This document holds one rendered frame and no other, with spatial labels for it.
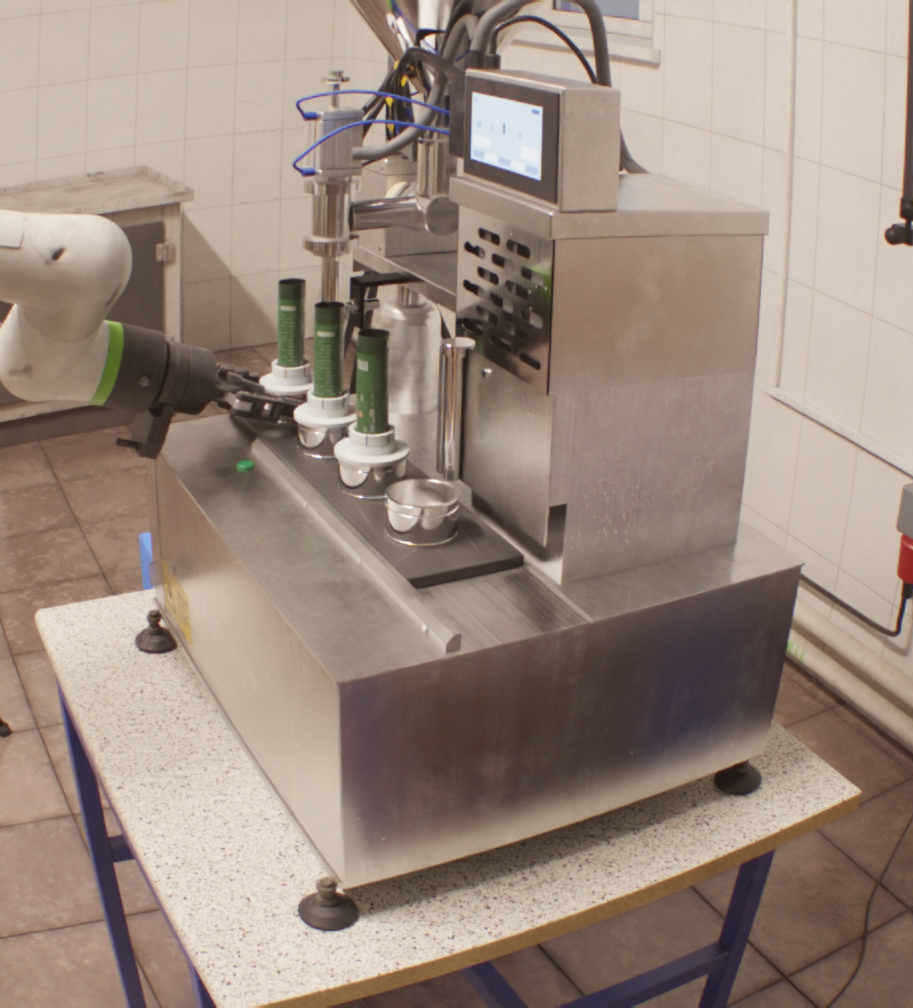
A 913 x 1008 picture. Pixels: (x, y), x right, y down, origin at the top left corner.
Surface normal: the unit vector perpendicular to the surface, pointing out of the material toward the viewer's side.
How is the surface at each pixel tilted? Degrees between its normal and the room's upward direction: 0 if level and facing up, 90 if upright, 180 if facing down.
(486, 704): 90
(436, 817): 90
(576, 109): 90
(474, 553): 0
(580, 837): 0
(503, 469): 90
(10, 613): 0
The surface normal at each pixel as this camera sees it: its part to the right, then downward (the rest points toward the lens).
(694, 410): 0.44, 0.39
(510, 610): 0.03, -0.91
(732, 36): -0.90, 0.17
